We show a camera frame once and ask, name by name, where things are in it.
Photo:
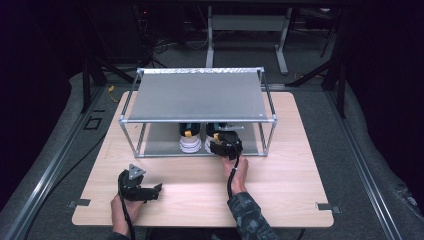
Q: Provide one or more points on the black stand legs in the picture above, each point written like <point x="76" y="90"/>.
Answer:
<point x="330" y="70"/>
<point x="100" y="73"/>

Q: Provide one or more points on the grey metal shoe rack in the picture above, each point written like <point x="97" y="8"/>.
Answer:
<point x="200" y="96"/>

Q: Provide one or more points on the person's right hand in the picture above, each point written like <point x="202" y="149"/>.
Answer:
<point x="240" y="176"/>

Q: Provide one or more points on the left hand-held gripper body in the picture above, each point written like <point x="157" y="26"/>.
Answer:
<point x="131" y="183"/>

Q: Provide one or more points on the grey metal table bracket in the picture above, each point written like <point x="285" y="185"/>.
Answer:
<point x="328" y="207"/>
<point x="79" y="202"/>

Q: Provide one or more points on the person's left hand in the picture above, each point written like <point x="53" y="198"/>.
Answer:
<point x="123" y="211"/>

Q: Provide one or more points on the grey metal floor rail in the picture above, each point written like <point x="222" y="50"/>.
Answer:
<point x="363" y="166"/>
<point x="46" y="176"/>

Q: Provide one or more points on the grey metal desk frame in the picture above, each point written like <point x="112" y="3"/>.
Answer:
<point x="246" y="23"/>

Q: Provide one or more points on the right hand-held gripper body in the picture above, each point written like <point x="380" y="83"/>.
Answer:
<point x="226" y="145"/>

